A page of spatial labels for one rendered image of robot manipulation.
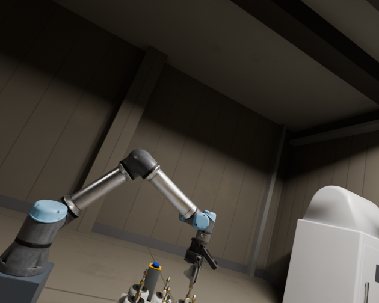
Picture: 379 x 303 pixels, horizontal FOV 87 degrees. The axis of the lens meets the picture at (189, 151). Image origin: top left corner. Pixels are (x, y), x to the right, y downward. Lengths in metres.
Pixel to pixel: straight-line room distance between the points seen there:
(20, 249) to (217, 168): 2.84
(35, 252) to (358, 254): 2.21
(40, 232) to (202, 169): 2.63
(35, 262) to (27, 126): 2.43
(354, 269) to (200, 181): 2.01
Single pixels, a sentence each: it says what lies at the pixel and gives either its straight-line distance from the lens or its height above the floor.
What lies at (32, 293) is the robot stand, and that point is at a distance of 0.95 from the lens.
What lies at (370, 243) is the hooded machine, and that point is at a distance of 2.42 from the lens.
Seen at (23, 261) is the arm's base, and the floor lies 0.34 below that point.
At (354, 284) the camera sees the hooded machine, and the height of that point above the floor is 0.55.
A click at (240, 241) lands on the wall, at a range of 3.69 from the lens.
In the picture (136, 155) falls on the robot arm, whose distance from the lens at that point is 0.92.
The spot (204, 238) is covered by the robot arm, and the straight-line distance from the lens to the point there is 1.12.
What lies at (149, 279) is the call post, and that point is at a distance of 1.33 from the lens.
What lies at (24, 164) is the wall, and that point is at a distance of 3.16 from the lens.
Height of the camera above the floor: 0.69
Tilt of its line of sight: 15 degrees up
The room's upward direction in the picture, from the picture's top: 19 degrees clockwise
